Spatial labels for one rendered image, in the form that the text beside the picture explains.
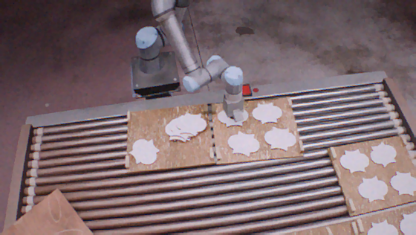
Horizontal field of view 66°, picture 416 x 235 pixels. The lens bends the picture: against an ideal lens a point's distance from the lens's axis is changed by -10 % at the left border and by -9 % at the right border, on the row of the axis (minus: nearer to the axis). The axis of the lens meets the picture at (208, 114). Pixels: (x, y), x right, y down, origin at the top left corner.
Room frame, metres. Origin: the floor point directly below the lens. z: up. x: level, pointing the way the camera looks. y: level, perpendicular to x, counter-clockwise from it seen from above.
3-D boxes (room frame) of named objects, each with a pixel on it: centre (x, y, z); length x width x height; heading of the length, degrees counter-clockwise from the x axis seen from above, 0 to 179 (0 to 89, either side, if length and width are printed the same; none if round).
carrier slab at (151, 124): (0.96, 0.20, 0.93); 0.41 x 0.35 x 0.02; 93
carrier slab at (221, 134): (0.97, -0.22, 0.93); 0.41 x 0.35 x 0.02; 91
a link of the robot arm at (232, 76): (1.05, -0.12, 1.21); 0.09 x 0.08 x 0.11; 33
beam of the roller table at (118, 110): (1.20, -0.02, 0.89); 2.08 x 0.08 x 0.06; 95
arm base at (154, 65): (1.44, 0.30, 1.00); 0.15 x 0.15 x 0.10
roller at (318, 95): (1.13, -0.03, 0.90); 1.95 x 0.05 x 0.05; 95
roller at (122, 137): (1.03, -0.04, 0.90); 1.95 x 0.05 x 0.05; 95
